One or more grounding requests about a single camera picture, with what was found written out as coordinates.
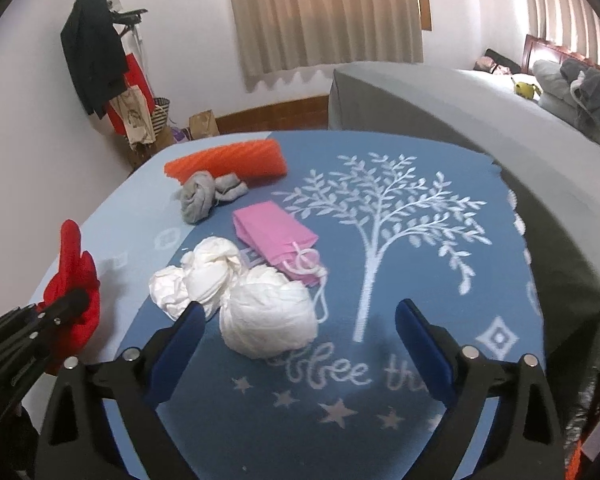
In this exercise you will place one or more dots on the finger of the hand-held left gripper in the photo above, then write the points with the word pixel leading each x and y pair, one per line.
pixel 70 302

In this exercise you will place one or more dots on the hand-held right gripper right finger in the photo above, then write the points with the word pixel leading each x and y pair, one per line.
pixel 420 350

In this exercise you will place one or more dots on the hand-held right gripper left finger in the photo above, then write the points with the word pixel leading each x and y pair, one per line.
pixel 180 345

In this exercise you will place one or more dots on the red cloth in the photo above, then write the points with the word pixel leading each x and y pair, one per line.
pixel 75 270

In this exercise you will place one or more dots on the large white bag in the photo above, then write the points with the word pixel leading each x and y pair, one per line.
pixel 265 315

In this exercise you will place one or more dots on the blue tree print tablecloth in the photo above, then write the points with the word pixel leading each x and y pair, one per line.
pixel 405 240

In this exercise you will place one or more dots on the grey crumpled sock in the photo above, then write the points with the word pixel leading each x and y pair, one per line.
pixel 231 187
pixel 196 200

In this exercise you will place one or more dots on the pink paper bag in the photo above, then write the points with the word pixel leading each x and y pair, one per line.
pixel 270 230

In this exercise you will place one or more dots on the brown cardboard box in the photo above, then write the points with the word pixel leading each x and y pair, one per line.
pixel 155 152

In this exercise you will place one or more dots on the orange foam net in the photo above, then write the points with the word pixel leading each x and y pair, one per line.
pixel 240 160

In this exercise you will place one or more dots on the beige tote bag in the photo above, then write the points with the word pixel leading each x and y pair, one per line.
pixel 135 115

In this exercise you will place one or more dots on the purple object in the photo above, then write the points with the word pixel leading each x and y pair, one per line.
pixel 180 135

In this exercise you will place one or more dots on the striped bag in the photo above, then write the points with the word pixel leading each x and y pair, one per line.
pixel 161 115

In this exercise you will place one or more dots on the brown paper bag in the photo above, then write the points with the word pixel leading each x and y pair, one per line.
pixel 203 125

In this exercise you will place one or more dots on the red shopping bag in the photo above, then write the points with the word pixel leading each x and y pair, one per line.
pixel 135 75

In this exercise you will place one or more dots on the black coat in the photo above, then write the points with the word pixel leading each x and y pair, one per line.
pixel 92 55

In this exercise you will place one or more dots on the bed with grey sheet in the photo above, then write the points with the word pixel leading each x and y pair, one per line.
pixel 430 100

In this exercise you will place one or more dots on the light grey pillow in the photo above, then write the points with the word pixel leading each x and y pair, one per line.
pixel 550 80
pixel 560 110

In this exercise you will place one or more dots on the yellow plush toy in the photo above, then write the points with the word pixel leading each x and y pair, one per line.
pixel 525 89

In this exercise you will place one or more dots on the pink soft item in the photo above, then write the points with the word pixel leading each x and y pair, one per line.
pixel 485 65

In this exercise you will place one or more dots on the black clothes hanger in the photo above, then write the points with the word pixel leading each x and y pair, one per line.
pixel 130 14

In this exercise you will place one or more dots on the black bag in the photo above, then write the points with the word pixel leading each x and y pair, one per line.
pixel 500 57

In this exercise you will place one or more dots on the wide beige curtain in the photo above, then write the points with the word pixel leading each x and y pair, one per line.
pixel 320 15

